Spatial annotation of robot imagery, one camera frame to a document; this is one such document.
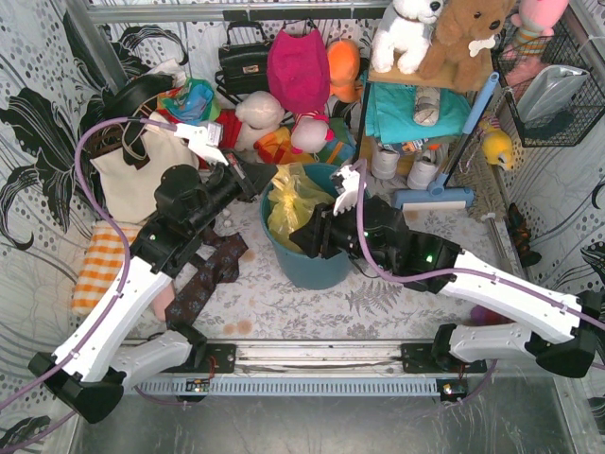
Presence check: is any yellow plastic trash bag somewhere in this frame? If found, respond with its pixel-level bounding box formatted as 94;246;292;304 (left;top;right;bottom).
268;163;335;253

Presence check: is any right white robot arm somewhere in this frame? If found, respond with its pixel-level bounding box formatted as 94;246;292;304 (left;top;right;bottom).
289;197;604;378

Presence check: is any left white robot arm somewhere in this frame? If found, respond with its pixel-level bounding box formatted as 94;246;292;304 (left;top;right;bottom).
28;153;277;424

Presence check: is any blue plastic trash bin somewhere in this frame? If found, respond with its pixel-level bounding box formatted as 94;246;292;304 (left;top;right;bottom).
260;163;352;290

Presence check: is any cream canvas tote bag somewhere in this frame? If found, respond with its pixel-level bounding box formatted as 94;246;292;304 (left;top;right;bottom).
92;125;199;223

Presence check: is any red cloth garment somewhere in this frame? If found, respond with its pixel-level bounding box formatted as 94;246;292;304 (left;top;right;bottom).
207;109;243;149

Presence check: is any white plush bear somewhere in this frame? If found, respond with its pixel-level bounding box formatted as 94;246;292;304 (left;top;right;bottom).
234;91;285;151

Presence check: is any pink white plush doll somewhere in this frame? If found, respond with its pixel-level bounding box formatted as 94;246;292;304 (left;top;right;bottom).
290;112;335;154

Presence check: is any dark patterned necktie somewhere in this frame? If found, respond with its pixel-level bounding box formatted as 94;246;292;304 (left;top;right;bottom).
164;227;248;329

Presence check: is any colorful scarf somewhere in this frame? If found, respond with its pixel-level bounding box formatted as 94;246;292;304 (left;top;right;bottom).
156;79;221;126

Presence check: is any left white sneaker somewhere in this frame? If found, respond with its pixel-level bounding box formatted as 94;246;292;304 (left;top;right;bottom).
371;142;401;180

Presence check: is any white sneaker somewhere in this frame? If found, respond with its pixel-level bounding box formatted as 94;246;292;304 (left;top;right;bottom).
371;142;401;180
406;149;441;190

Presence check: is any right white sneaker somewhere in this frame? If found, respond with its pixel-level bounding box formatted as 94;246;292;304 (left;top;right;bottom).
406;149;441;190

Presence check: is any black leather handbag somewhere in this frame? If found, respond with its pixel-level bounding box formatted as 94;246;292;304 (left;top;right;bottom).
215;21;272;104

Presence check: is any teal folded cloth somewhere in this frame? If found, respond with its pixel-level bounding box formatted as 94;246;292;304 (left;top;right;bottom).
365;83;471;144

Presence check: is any pink sock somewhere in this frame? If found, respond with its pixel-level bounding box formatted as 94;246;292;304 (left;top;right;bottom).
151;286;175;322

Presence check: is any orange checkered towel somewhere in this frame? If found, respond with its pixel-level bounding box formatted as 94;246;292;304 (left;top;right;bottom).
71;220;125;316

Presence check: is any orange plush toy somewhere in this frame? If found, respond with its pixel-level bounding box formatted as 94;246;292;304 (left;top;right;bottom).
327;40;362;103

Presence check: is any grey striped plush fish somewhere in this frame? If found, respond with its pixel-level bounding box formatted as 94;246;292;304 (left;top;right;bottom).
413;86;441;127

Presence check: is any wooden shelf board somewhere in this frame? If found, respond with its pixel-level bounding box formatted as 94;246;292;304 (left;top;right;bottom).
369;61;493;91

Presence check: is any purple orange sock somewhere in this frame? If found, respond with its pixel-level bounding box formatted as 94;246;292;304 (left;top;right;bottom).
471;306;510;326

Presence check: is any yellow plush duck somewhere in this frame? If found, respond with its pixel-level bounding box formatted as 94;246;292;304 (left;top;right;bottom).
479;119;513;171

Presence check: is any black butterfly toy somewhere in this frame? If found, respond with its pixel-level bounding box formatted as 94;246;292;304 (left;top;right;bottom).
507;202;542;268

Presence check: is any white plush dog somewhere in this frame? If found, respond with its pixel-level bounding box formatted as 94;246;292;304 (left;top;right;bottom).
371;0;444;75

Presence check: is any brown plush dog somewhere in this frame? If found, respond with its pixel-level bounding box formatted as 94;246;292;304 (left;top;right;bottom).
418;0;515;93

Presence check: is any silver pouch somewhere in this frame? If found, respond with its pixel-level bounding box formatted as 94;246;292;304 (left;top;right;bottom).
516;64;590;123

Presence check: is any pink plush toy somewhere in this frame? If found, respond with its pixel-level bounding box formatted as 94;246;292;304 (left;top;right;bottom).
504;0;569;60

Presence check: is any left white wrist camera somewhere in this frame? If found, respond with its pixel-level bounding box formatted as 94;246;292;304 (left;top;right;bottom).
174;121;229;166

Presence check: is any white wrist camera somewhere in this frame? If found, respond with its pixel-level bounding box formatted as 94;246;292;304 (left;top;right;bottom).
330;164;362;217
174;121;229;166

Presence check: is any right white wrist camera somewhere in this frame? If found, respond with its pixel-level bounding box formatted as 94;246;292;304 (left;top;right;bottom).
330;164;362;217

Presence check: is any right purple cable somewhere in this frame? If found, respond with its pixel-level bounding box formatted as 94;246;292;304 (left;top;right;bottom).
354;158;605;403

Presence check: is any purple cable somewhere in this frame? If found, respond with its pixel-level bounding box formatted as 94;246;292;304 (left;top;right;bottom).
0;117;183;450
354;158;605;403

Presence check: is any blue handled broom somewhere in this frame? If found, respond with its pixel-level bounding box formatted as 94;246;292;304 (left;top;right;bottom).
391;71;499;211

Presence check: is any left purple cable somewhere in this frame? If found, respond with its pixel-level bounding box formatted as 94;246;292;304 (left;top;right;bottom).
0;117;183;450

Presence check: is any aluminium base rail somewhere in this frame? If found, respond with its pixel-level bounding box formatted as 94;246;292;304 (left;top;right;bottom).
134;340;488;401

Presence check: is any black wire basket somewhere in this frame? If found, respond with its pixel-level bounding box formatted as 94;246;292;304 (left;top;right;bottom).
493;23;604;148

